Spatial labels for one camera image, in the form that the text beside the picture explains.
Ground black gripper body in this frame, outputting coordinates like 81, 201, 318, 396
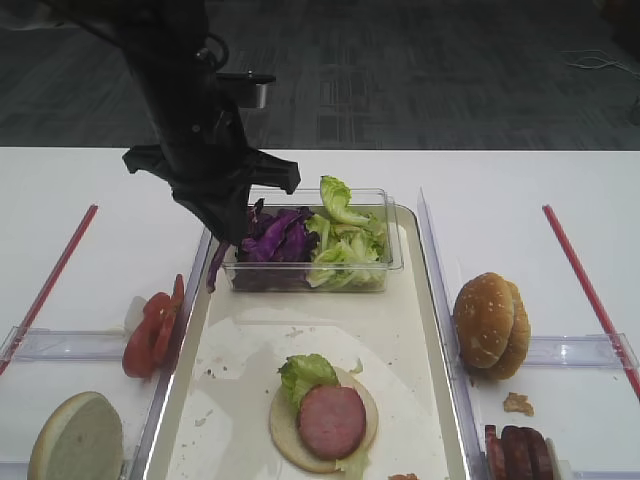
123, 74, 283, 194

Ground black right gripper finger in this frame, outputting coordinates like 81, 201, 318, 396
279, 160, 301, 195

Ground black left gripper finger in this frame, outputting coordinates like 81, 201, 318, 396
172, 186, 250, 246

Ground purple cabbage strip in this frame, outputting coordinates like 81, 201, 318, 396
206, 241, 230, 293

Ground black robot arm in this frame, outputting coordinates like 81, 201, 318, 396
47, 1, 300, 245

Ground green lettuce leaves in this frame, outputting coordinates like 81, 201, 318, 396
306, 175, 387, 291

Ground tomato slices stack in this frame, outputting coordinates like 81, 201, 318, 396
122, 274, 185, 379

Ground lettuce leaf on bun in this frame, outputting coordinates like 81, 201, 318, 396
278, 353, 340, 413

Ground dark meat patties stack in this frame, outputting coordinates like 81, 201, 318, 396
484, 425, 561, 480

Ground clear plastic salad box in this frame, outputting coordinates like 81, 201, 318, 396
209, 180, 403, 292

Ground purple cabbage leaves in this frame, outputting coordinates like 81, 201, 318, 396
232, 198, 320, 292

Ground white metal tray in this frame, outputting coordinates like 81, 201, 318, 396
146, 207, 468, 479

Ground bun base on tray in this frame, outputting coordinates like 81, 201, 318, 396
269, 367, 379, 479

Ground ham slice on bun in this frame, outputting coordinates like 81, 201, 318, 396
297, 385, 367, 461

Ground sesame burger buns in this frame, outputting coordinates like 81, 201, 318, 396
453, 272, 531, 380

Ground bun half on left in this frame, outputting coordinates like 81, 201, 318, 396
27, 391, 124, 480

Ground orange crumb on tray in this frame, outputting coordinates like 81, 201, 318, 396
387, 473, 419, 480

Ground crumb piece on table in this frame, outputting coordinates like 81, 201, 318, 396
502, 392, 535, 417

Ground white patty holder block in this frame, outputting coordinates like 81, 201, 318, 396
545, 437, 574, 480

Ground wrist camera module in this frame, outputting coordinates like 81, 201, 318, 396
217, 71, 276, 109

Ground left red straw rail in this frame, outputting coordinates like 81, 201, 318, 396
0, 204, 99, 374

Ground red straw rail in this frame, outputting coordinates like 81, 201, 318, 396
0, 204, 99, 374
542, 205, 639, 397

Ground clear rail left upper crossbar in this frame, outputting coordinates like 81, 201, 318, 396
1, 327, 127, 362

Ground clear rail crossbar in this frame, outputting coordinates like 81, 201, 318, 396
523, 334, 639, 370
1, 327, 127, 362

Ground right red straw rail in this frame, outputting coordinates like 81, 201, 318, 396
542, 205, 639, 397

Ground clear rail left long strip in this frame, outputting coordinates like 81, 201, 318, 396
126, 229, 212, 479

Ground clear rail long strip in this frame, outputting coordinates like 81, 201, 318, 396
126, 229, 212, 479
417, 188, 490, 479

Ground white cable on floor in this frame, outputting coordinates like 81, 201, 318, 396
559, 47, 640, 81

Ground clear rail right long strip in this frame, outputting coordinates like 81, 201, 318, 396
417, 188, 490, 479

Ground clear rail right upper crossbar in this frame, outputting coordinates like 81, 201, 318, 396
523, 334, 639, 370

